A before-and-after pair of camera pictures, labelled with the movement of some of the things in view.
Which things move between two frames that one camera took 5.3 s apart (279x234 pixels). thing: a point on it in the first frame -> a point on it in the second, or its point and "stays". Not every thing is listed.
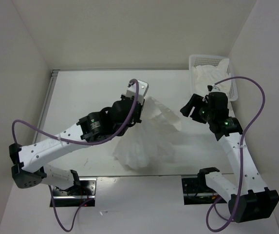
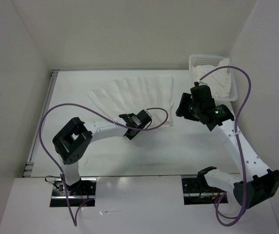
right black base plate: x=196 y=191 stays
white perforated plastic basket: x=198 y=60 stays
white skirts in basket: x=203 y=75 stays
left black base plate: x=85 y=191 stays
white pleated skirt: x=148 y=144 -> x=132 y=95
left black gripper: x=138 y=118 -> x=130 y=137
